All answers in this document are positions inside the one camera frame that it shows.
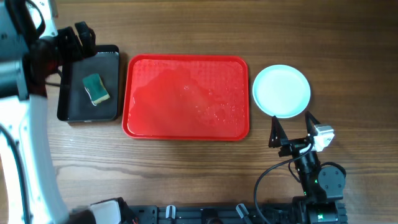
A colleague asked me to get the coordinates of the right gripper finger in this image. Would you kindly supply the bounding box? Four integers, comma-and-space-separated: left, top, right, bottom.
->
269, 116, 289, 147
305, 111, 320, 136

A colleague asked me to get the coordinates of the light blue plate top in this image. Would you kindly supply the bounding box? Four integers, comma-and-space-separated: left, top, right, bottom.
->
252, 65, 311, 119

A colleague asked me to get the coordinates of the yellow green sponge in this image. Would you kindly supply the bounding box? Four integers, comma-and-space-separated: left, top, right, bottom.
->
82, 73, 110, 106

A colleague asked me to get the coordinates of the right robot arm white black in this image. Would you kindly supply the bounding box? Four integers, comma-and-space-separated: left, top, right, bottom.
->
262, 112, 348, 224

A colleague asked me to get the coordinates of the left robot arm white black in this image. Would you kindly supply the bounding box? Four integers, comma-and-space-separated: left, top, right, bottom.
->
1, 1, 139, 223

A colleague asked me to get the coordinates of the black water basin tray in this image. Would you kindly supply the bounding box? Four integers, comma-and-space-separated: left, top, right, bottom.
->
57, 45, 119, 123

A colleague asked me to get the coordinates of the red plastic tray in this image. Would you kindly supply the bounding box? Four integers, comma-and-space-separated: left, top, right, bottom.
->
122, 54, 250, 141

